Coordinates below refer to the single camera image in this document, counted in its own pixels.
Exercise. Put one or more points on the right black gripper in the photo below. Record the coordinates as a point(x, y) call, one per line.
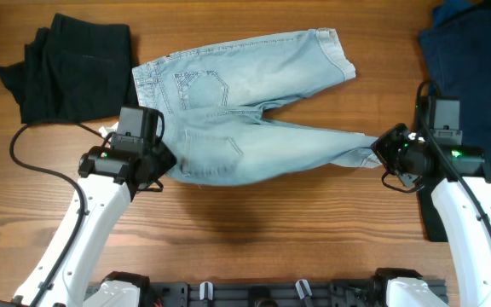
point(382, 145)

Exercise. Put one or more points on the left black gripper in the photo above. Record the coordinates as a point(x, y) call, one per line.
point(167, 159)

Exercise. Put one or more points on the light blue denim shorts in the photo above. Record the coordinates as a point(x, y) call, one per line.
point(214, 97)

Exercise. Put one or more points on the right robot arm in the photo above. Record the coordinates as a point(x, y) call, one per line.
point(458, 179)

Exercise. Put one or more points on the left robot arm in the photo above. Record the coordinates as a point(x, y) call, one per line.
point(130, 160)

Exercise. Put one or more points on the folded black garment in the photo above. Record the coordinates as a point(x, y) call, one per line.
point(74, 70)

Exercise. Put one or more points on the dark navy denim garment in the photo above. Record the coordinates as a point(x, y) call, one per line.
point(457, 52)

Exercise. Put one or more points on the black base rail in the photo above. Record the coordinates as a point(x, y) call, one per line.
point(334, 293)

